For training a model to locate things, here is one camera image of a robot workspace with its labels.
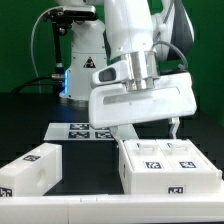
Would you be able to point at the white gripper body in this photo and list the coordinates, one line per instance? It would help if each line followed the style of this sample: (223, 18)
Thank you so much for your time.
(113, 105)

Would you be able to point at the black camera on stand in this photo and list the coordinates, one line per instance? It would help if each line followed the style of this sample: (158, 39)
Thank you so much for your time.
(62, 18)

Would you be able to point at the white cabinet body box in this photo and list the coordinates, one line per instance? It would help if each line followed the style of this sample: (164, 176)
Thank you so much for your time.
(167, 182)

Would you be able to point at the white cabinet top block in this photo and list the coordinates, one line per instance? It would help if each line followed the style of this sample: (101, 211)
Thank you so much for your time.
(32, 174)

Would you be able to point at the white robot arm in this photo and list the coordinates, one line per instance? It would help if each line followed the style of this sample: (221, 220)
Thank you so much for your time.
(131, 90)

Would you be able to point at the white fiducial marker base plate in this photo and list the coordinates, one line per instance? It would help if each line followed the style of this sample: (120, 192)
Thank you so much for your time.
(76, 132)

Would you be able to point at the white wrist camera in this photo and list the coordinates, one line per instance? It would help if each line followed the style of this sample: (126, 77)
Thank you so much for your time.
(111, 74)

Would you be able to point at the white L-shaped obstacle frame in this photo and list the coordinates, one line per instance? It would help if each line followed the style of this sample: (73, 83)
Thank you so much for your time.
(114, 209)

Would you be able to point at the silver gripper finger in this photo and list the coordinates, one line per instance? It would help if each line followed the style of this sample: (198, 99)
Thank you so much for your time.
(174, 125)
(117, 133)

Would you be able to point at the white cabinet door panel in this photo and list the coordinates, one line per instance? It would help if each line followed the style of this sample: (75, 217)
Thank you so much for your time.
(182, 154)
(146, 155)

